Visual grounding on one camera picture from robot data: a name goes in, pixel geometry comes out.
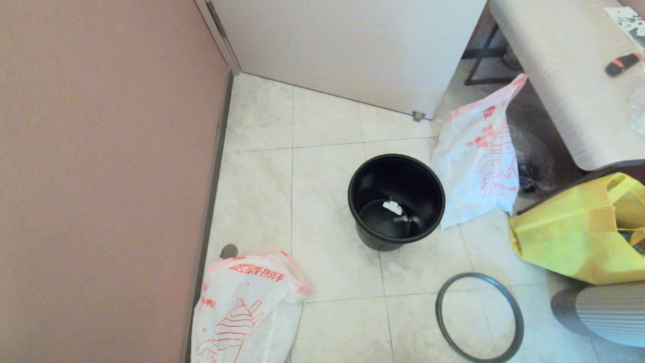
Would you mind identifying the white red-print trash bag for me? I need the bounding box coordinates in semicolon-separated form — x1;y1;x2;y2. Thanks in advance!
190;249;313;363
431;74;528;230

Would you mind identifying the grey bin retaining ring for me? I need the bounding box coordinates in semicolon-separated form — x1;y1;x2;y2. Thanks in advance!
436;272;525;362

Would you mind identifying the black round trash bin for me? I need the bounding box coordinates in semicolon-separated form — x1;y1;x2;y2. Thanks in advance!
348;154;446;252

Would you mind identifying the clear bag with dark contents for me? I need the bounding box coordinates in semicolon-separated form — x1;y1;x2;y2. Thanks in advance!
511;124;556;195

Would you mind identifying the yellow fabric bag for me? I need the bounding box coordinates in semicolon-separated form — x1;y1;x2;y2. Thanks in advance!
509;172;645;285

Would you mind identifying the white door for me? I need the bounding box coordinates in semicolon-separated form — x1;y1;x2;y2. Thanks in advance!
196;0;488;120

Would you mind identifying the white wood-grain table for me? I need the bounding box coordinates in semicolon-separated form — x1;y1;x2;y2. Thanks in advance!
489;0;645;171

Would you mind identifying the grey ribbed round object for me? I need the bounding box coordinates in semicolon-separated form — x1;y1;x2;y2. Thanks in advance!
551;281;645;348

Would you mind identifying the clear plastic wrap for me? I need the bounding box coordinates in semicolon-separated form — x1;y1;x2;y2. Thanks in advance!
627;83;645;138

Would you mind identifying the black and orange marker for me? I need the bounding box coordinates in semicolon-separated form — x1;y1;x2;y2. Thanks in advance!
605;52;643;78

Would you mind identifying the black-patterned white paper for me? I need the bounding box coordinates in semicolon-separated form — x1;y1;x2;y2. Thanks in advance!
604;7;645;51

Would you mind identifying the black metal table frame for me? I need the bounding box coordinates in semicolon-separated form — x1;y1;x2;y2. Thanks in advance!
463;23;528;85

